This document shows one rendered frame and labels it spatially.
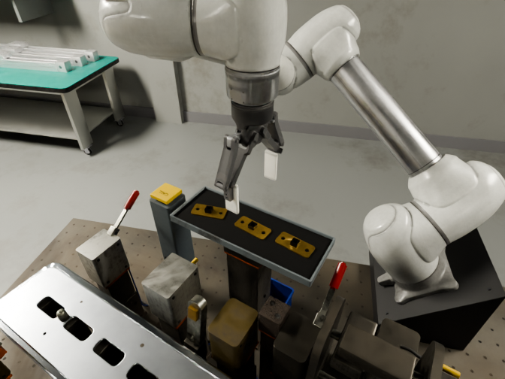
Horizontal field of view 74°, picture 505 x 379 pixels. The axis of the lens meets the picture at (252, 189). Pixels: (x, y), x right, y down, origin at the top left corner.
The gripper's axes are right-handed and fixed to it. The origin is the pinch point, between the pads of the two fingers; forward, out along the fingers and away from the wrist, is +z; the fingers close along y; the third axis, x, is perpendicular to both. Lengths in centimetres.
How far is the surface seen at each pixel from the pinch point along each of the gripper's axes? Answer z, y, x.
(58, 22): 32, -137, -341
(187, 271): 16.4, 15.4, -6.6
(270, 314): 17.4, 12.7, 13.8
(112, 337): 27.4, 32.5, -14.5
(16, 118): 107, -64, -339
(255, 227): 10.8, -0.1, 0.9
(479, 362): 57, -32, 60
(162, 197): 11.4, 4.6, -25.4
